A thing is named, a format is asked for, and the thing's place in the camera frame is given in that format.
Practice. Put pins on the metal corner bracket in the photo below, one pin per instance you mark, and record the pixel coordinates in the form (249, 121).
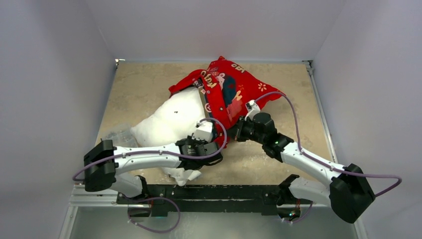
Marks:
(118, 62)

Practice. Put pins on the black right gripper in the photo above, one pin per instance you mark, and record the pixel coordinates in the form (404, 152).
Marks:
(240, 132)

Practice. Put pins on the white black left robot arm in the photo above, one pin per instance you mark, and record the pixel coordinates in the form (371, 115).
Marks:
(107, 166)

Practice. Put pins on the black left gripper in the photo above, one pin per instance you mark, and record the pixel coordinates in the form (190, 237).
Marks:
(201, 142)

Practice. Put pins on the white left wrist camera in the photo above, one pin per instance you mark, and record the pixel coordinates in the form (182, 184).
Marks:
(203, 131)

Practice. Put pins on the white pillow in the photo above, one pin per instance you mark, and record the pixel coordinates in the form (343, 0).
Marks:
(174, 120)

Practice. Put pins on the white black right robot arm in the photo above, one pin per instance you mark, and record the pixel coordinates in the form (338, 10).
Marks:
(337, 186)

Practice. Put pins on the red printed pillowcase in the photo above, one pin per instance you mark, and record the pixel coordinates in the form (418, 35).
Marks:
(228, 87)

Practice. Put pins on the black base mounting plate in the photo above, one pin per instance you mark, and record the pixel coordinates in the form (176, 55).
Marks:
(268, 200)

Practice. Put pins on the aluminium front frame rail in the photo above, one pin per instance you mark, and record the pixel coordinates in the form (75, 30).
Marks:
(96, 215)

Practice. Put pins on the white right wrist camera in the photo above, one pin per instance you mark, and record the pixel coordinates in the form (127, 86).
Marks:
(252, 110)

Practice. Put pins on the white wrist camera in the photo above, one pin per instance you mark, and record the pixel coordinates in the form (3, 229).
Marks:
(203, 131)
(252, 110)

